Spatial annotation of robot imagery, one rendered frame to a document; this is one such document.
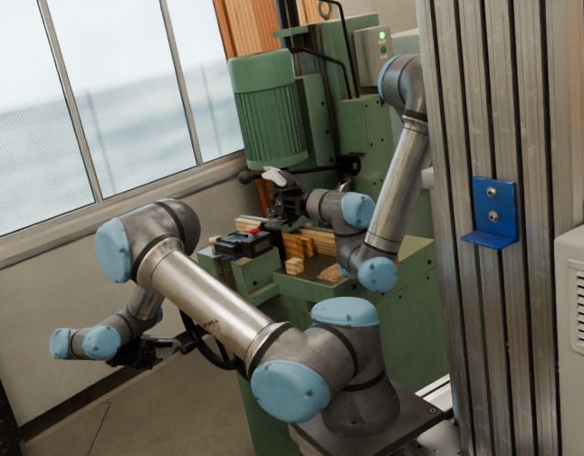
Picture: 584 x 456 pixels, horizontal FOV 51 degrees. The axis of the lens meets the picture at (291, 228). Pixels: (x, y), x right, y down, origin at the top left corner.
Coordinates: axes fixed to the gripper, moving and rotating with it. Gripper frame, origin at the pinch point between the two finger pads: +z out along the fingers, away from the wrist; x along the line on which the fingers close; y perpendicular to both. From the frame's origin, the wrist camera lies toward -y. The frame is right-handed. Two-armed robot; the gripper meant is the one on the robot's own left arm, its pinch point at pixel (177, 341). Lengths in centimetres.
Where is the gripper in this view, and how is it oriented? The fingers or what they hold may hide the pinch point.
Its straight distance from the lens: 177.9
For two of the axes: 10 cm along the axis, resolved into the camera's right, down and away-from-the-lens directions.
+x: 6.8, 1.2, -7.2
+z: 7.0, 1.7, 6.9
